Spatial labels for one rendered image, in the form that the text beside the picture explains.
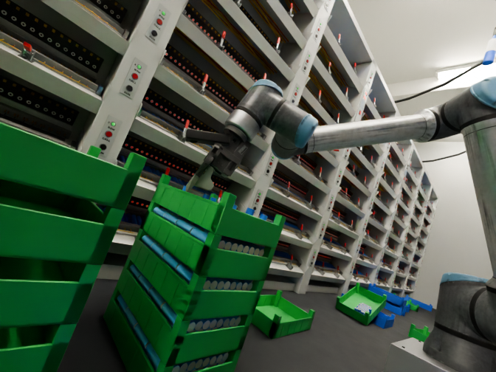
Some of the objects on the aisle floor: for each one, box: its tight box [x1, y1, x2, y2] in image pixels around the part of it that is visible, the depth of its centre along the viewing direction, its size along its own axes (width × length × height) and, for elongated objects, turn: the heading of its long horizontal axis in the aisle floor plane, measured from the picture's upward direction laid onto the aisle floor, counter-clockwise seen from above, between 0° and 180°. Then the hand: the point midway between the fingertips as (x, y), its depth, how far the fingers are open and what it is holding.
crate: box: [103, 287, 241, 372], centre depth 57 cm, size 30×20×8 cm
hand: (187, 187), depth 61 cm, fingers closed, pressing on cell
